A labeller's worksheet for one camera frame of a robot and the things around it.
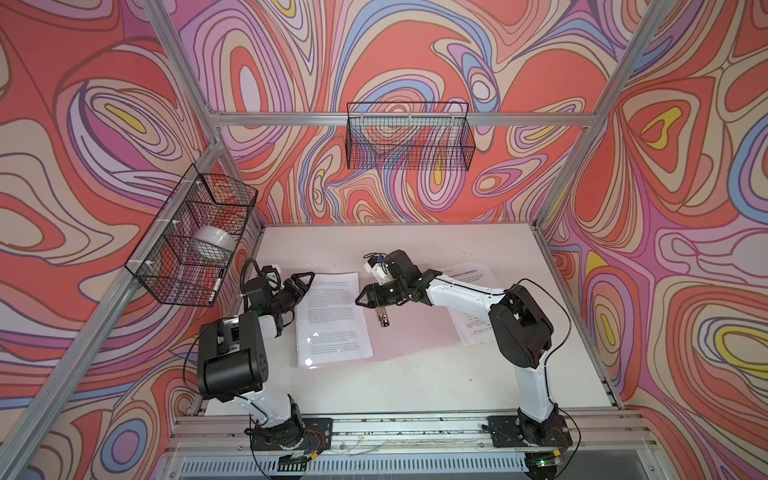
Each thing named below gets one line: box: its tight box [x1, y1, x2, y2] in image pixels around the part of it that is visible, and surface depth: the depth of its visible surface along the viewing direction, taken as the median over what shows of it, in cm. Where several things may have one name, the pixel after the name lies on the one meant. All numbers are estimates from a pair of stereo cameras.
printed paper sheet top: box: [295, 272, 374, 367], surface depth 91 cm
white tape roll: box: [193, 225, 237, 260], surface depth 75 cm
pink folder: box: [296, 298, 462, 368], surface depth 91 cm
